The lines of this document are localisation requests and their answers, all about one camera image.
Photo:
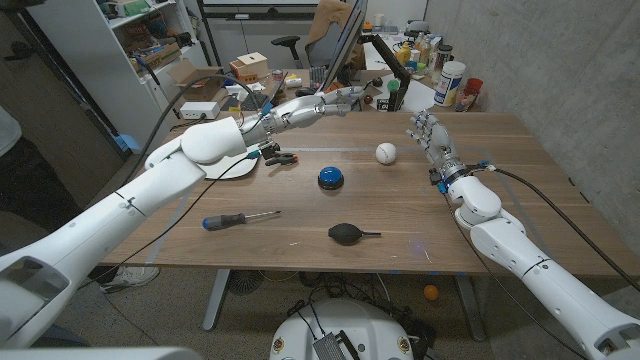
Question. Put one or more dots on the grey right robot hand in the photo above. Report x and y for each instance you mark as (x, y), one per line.
(437, 142)

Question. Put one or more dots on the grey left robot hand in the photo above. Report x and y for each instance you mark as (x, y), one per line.
(310, 110)

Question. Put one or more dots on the black rubber air blower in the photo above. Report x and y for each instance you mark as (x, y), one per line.
(345, 233)

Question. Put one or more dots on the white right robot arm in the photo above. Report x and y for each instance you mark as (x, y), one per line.
(505, 240)

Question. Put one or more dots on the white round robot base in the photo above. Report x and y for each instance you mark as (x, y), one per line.
(350, 320)

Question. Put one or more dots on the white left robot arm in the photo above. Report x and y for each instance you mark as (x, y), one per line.
(100, 220)

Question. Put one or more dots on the small green ball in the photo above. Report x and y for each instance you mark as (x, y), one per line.
(393, 85)

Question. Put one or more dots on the white square plate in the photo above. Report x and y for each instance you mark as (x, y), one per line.
(235, 170)

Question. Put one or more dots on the small orange ball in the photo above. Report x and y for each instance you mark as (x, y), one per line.
(431, 292)

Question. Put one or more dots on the black computer mouse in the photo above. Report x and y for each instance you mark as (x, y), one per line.
(305, 92)

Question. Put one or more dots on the grey keyboard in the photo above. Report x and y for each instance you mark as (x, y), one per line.
(318, 77)

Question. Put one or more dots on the small orange basketball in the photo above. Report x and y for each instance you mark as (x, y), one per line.
(334, 86)

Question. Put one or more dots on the red drink can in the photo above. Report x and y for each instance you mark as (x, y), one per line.
(277, 76)

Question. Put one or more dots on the white baseball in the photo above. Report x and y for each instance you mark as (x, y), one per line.
(386, 153)

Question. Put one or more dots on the black clamp orange tips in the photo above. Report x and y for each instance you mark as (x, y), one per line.
(285, 159)

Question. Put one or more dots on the red snack container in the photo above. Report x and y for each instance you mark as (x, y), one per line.
(469, 95)

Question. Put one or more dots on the white wipes canister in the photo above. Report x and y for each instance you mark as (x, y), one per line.
(449, 85)

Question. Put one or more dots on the open laptop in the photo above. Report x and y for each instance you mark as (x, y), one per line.
(248, 100)

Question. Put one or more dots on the office chair with brown jacket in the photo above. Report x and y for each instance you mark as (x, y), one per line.
(320, 47)

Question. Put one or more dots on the black digital timer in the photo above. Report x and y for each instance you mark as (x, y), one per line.
(383, 105)

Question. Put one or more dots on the blue push button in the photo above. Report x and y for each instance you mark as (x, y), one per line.
(330, 176)

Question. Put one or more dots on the flat computer monitor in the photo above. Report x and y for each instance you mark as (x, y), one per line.
(345, 45)

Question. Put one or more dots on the small wooden box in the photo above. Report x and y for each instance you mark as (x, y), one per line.
(255, 60)

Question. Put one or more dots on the black lidded jar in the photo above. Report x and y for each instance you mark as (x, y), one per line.
(442, 57)

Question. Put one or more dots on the yellow bottle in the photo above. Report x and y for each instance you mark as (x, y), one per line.
(404, 54)

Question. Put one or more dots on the white rectangular power box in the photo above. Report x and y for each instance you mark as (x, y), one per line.
(200, 111)

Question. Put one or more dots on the open cardboard box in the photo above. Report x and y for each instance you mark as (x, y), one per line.
(200, 91)

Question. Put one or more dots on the whiteboard on black stand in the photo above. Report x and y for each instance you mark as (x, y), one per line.
(260, 10)

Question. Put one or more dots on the grey table leg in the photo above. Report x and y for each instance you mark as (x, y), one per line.
(470, 310)
(217, 300)

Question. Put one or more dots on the blue plastic item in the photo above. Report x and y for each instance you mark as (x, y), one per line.
(131, 145)

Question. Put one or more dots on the black round fan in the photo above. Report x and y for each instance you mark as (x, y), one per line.
(245, 282)

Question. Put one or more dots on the white shelf unit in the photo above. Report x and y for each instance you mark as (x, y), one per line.
(100, 65)

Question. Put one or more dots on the white sneaker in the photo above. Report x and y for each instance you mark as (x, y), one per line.
(130, 277)

